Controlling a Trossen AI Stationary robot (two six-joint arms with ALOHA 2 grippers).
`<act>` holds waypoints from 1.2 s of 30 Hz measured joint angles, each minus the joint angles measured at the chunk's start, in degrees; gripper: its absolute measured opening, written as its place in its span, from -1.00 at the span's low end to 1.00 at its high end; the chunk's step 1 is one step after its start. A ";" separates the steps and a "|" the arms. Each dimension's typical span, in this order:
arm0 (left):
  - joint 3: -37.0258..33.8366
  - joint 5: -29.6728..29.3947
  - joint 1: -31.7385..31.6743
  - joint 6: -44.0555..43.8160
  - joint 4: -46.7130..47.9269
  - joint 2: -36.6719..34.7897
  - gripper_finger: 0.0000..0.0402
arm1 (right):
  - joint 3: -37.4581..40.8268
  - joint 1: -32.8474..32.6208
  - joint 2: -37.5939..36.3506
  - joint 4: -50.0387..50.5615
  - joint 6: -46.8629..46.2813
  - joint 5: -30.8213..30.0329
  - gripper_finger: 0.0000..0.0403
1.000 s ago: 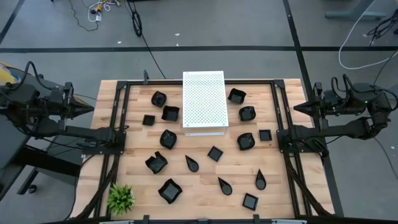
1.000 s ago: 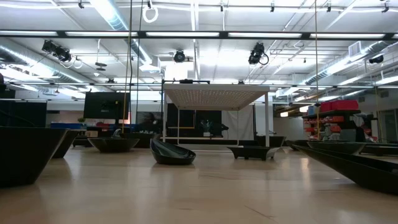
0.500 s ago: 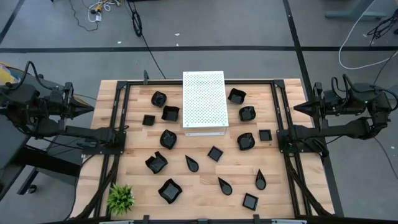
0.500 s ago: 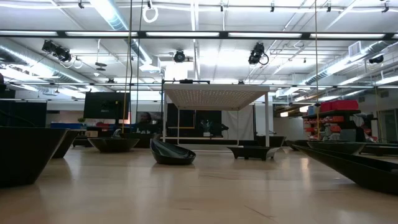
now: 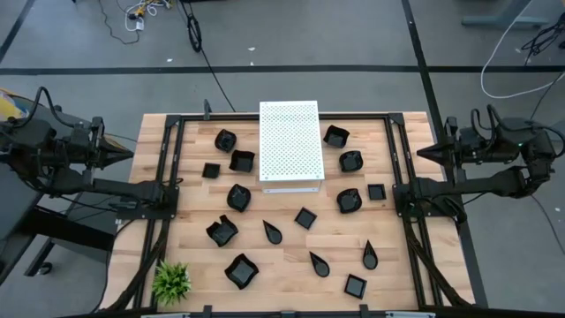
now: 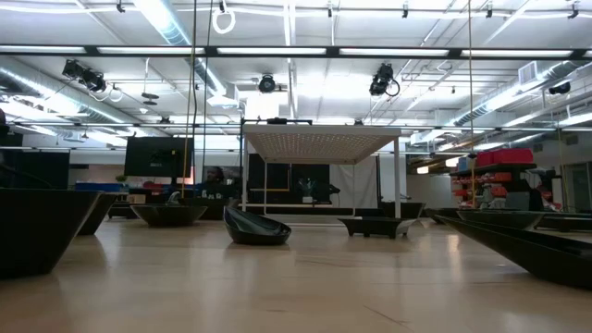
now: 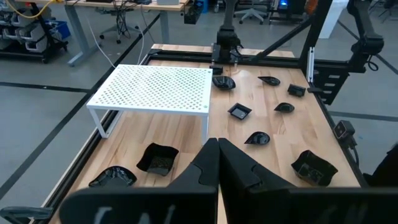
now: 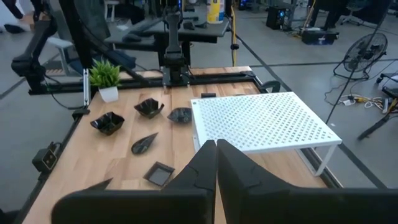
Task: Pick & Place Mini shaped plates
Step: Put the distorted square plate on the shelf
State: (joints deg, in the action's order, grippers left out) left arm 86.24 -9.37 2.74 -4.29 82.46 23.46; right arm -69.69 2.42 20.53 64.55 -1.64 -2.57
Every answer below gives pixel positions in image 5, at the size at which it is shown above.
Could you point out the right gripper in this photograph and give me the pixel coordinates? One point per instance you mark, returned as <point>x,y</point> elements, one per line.
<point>463,148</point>

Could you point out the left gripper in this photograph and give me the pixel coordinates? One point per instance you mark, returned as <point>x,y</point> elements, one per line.
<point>84,150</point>

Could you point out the black small square plate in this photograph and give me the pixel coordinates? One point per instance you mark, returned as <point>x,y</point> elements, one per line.
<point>376,191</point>
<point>355,286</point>
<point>211,170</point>
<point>305,218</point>

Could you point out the black leaf-shaped plate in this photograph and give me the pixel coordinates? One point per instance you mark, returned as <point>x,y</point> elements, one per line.
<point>349,200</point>
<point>238,197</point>
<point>351,161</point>
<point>225,140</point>

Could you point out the black wavy square bowl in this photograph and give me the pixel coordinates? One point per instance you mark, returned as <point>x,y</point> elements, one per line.
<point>241,270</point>
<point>242,161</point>
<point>222,231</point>
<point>336,136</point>

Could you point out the black teardrop plate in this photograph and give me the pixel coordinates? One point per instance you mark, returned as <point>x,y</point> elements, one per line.
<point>370,260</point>
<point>274,236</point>
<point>321,267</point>

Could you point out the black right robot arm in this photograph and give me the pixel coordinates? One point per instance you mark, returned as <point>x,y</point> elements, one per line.
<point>476,185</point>

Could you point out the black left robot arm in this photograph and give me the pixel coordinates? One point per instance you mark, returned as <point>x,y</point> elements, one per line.
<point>66,184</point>

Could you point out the black side table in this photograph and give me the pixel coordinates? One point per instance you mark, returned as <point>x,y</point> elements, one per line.
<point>17,207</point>

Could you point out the yellow blue bag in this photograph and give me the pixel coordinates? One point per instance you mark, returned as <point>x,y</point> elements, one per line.
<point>8,108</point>

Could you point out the white power adapter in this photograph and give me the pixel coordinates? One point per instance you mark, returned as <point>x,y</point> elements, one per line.
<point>139,25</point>

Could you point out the black caster wheel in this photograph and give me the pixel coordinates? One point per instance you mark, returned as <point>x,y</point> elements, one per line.
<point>45,268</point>

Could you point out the green artificial potted plant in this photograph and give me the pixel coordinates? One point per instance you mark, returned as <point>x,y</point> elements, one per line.
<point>171,282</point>

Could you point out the white perforated shelf rack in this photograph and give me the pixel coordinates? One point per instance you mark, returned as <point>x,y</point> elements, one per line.
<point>291,141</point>

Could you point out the white light bar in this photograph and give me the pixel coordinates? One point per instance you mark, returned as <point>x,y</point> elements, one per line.
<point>410,314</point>
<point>165,315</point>

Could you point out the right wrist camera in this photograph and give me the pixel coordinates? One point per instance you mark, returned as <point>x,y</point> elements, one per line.
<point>450,126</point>

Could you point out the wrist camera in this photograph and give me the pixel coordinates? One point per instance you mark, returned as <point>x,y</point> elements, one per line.
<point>97,128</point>
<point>450,126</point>

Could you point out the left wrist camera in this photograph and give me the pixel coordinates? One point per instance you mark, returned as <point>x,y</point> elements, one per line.
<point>97,128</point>

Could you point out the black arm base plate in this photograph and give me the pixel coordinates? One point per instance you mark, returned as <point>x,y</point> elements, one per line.
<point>145,214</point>
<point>399,207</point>

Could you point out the dark clamp bracket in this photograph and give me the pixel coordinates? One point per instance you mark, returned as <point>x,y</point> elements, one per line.
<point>206,109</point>

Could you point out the black frame bracket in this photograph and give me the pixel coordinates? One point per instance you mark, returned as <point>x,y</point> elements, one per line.
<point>207,310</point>
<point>363,310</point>

